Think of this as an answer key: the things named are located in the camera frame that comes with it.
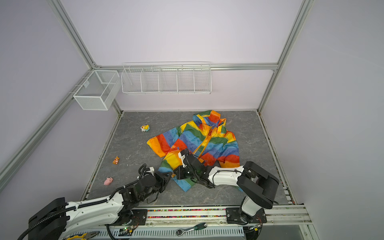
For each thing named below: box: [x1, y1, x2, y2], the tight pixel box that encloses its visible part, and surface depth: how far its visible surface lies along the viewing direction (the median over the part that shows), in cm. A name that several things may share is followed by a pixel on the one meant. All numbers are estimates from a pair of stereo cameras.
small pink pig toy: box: [104, 177, 114, 186], surface depth 86 cm
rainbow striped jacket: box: [146, 110, 241, 192], surface depth 101 cm
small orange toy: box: [112, 156, 120, 165], surface depth 95 cm
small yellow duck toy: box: [140, 124, 150, 132], surface depth 108 cm
